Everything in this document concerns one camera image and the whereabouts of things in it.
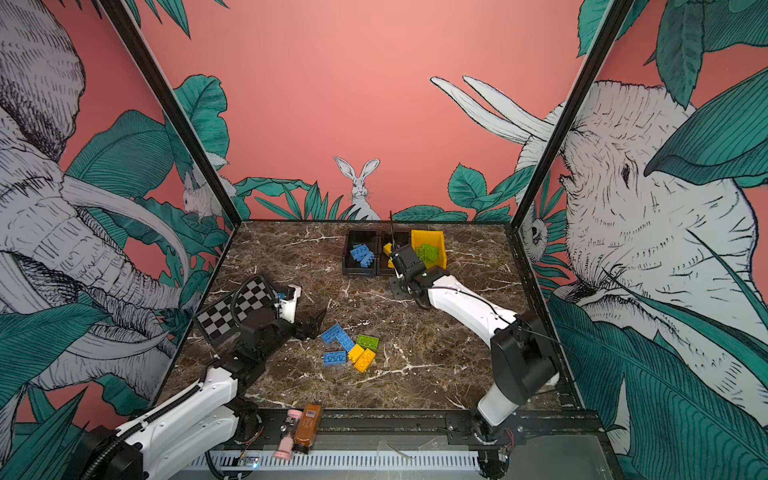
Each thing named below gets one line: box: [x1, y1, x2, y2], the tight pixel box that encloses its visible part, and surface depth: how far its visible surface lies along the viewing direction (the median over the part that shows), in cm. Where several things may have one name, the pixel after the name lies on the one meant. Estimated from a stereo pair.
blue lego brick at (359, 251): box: [350, 243, 370, 262], surface depth 109 cm
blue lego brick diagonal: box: [336, 331, 355, 352], surface depth 90 cm
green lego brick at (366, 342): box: [356, 334, 379, 351], surface depth 91 cm
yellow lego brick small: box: [348, 344, 364, 363], surface depth 86 cm
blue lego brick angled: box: [320, 323, 343, 344], surface depth 92 cm
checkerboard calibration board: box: [193, 276, 277, 344], surface depth 91 cm
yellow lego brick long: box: [354, 348, 376, 373], surface depth 87 cm
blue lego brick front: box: [323, 351, 346, 365], surface depth 87 cm
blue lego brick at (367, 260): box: [360, 251, 375, 268], surface depth 108 cm
